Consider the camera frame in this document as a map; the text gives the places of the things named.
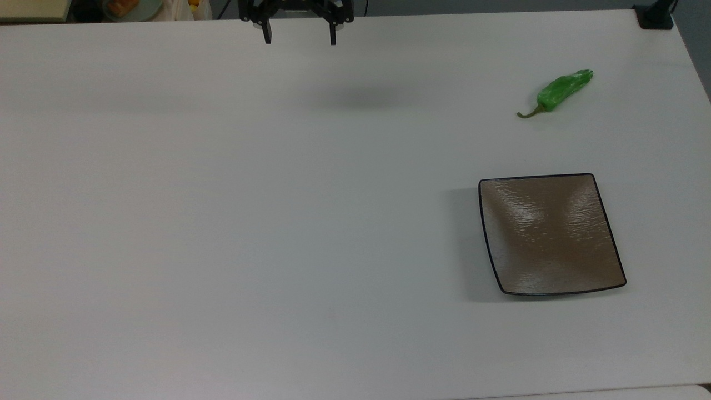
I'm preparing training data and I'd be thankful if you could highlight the pale plate with orange food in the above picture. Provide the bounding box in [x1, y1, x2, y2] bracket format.
[103, 0, 163, 22]

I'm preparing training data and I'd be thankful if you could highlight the green chili pepper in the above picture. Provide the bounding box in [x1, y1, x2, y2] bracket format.
[517, 69, 594, 119]

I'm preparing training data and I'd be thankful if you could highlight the white bag with yellow item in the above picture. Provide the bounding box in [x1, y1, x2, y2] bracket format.
[151, 0, 213, 21]

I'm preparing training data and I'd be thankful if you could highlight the black table clamp mount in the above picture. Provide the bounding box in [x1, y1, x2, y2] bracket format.
[633, 0, 679, 30]

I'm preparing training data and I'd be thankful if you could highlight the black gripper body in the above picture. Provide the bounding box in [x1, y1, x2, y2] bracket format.
[239, 0, 355, 26]

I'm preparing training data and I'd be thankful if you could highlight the square brown ceramic plate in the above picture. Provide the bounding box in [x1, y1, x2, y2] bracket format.
[478, 173, 628, 296]

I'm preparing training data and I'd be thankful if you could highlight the beige wooden board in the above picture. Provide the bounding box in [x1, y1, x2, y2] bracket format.
[0, 0, 73, 22]

